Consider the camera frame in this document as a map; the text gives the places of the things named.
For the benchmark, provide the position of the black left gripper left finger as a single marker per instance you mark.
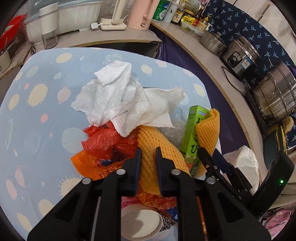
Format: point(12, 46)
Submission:
point(92, 209)

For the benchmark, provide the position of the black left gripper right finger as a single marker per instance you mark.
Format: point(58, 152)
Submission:
point(206, 209)

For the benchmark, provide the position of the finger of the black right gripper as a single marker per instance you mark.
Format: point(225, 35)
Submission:
point(237, 179)
point(212, 170)

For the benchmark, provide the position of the orange snack wrapper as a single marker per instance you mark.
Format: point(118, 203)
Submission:
point(95, 168)

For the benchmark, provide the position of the green wasabi box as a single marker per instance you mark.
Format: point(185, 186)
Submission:
point(189, 144)

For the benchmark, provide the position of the red plastic bag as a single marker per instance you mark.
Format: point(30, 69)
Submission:
point(105, 143)

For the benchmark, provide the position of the orange foam fruit net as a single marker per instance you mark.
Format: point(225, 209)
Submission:
point(155, 148)

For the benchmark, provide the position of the white paper towel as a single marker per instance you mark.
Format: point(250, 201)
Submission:
point(115, 95)

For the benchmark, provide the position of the white trash bag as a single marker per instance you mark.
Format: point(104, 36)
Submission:
point(245, 159)

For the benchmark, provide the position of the brown loofah sponge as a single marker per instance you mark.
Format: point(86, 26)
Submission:
point(287, 123)

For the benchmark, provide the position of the clear bubble wrap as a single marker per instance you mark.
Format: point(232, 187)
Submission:
point(175, 134)

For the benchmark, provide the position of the large steel steamer pot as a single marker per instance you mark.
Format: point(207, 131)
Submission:
point(275, 93)

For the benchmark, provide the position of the blue patterned tablecloth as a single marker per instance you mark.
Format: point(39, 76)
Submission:
point(40, 131)

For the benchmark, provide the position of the silver rice cooker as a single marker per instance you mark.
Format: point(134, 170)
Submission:
point(240, 57)

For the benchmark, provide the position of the small steel pot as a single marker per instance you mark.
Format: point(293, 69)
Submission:
point(213, 42)

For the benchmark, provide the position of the blue floral cloth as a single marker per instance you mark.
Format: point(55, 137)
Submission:
point(233, 22)

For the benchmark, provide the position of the yellow seasoning packet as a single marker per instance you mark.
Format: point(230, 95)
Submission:
point(188, 19)

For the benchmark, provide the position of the dark soy sauce bottle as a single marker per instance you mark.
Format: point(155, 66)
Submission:
point(178, 14)

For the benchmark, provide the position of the white cylindrical bottle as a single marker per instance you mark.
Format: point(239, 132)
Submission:
point(171, 12)

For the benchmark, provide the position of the green tea canister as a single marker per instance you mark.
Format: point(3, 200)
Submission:
point(161, 10)

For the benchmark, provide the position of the pink electric kettle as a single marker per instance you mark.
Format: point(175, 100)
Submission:
point(141, 14)

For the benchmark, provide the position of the white power plug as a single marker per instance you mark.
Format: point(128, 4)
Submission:
point(94, 26)

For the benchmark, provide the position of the white glass electric kettle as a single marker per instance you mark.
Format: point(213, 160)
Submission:
point(112, 15)

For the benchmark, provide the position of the white dish rack box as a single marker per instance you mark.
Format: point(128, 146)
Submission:
point(72, 16)

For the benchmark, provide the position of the red plastic basin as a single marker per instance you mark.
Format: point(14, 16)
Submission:
point(11, 30)

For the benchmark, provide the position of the white portable blender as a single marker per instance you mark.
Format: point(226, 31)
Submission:
point(48, 17)

